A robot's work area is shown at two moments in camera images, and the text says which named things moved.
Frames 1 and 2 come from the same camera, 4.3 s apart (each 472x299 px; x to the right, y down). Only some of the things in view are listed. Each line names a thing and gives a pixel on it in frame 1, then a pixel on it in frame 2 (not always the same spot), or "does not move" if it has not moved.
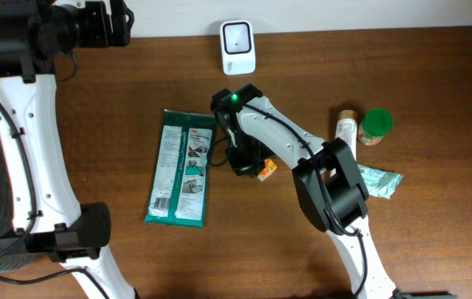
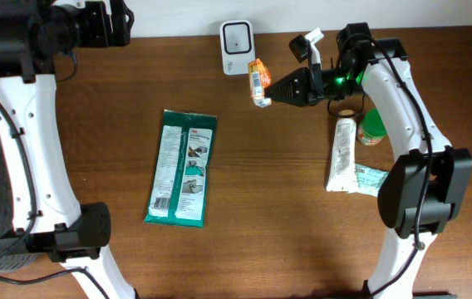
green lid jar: [376, 124] does not move
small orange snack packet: [269, 168] to [259, 78]
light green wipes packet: [380, 183] does not move
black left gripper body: [94, 31] does not move
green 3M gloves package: [179, 185] does not move
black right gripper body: [248, 151] to [326, 83]
